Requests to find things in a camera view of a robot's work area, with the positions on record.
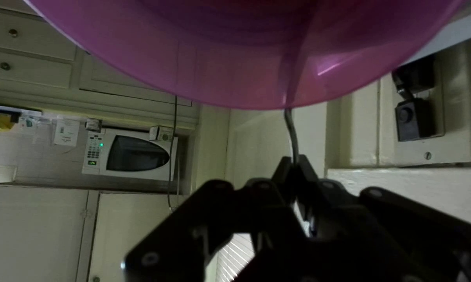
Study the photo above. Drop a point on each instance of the cream cabinet with drawers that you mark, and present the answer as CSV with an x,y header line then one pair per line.
x,y
36,57

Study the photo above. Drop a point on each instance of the purple plastic bowl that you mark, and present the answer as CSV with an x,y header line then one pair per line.
x,y
219,52

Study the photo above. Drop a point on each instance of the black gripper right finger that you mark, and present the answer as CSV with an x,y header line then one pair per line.
x,y
391,236

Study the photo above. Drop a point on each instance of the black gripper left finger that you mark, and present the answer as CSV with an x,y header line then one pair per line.
x,y
192,225

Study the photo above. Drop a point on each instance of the white microwave oven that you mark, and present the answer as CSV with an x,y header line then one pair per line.
x,y
129,154

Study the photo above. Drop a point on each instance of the black wall device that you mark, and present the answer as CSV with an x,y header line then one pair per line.
x,y
453,104

